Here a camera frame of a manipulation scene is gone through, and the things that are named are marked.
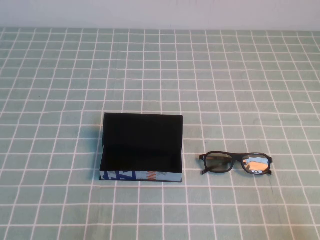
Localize black glasses case blue print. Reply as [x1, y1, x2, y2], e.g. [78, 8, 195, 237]
[99, 112, 185, 185]

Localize black framed glasses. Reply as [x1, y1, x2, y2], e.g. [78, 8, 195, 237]
[198, 150, 274, 177]

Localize green white checked tablecloth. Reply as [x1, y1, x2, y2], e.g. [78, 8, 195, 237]
[0, 26, 320, 240]

